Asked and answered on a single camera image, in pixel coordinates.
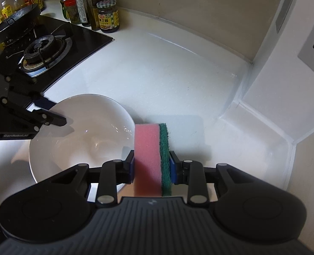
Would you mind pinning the green pickle jar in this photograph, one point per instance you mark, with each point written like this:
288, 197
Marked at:
64, 2

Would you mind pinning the dark bottle with black cap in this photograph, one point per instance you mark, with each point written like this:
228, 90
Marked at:
94, 5

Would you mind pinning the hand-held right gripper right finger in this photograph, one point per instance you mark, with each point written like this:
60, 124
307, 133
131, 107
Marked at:
172, 168

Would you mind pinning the red lid pickle jar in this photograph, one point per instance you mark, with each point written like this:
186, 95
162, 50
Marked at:
72, 12

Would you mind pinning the black frying pan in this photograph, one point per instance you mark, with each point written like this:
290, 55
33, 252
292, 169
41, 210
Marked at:
19, 18

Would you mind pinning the jar with yellow label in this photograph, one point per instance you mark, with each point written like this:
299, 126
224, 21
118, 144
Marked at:
108, 18

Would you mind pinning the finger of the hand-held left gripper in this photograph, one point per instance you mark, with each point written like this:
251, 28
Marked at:
44, 103
54, 121

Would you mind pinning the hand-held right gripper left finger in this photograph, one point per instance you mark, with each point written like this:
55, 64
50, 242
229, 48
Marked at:
131, 167

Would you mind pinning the clear bottle with yellow cap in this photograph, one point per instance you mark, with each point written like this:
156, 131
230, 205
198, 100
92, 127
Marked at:
82, 5

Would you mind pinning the black glass gas hob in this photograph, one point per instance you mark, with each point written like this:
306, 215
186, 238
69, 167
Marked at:
88, 41

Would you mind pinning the white ceramic bowl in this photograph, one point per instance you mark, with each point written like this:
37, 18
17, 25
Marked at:
80, 135

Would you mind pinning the pink and green sponge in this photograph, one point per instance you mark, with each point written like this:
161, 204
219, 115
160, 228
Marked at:
146, 154

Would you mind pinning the gas burner with pan support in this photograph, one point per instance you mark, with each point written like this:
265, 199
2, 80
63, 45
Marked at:
44, 50

